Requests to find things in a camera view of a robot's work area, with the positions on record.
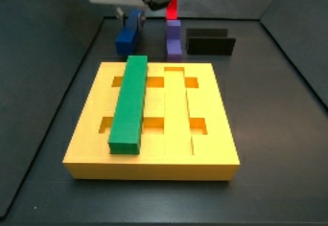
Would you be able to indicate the blue long block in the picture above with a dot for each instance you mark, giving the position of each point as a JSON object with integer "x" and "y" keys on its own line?
{"x": 129, "y": 36}

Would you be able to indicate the yellow slotted board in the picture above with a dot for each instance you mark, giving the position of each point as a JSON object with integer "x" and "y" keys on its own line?
{"x": 186, "y": 142}

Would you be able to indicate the red stepped block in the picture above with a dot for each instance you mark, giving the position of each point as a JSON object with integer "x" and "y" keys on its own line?
{"x": 171, "y": 10}

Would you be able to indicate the purple stepped block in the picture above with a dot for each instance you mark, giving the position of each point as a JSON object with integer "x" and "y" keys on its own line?
{"x": 173, "y": 40}

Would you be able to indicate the green long block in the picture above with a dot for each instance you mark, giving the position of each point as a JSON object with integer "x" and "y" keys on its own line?
{"x": 125, "y": 132}

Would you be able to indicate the black angle bracket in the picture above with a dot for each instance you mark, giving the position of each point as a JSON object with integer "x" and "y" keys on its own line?
{"x": 210, "y": 42}

